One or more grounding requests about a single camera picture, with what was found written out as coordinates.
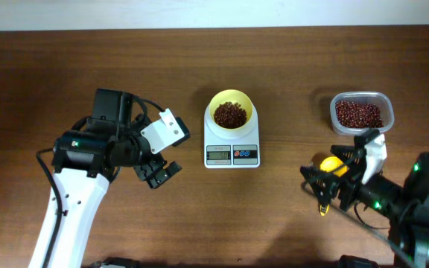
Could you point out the pale yellow plastic bowl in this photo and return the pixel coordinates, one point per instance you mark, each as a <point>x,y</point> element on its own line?
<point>231,95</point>

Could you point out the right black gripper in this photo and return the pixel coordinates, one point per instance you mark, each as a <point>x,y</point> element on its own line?
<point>354,170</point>

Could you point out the red beans in container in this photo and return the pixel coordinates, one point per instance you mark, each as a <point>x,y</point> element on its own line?
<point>358,115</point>

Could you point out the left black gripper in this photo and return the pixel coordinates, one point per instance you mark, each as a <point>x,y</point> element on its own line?
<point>156,179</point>

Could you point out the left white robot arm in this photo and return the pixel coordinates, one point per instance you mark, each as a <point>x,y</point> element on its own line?
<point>86,161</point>

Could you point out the red beans in bowl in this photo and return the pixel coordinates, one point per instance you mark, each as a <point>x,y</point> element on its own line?
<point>230,115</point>

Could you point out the clear plastic food container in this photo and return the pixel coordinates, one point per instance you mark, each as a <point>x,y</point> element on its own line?
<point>380,100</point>

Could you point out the white digital kitchen scale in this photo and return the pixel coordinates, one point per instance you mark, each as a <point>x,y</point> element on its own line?
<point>231,148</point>

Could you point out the yellow measuring scoop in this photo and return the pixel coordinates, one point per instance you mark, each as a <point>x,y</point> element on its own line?
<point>331,164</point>

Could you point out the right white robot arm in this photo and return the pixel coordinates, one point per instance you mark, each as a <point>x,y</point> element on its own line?
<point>406,207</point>

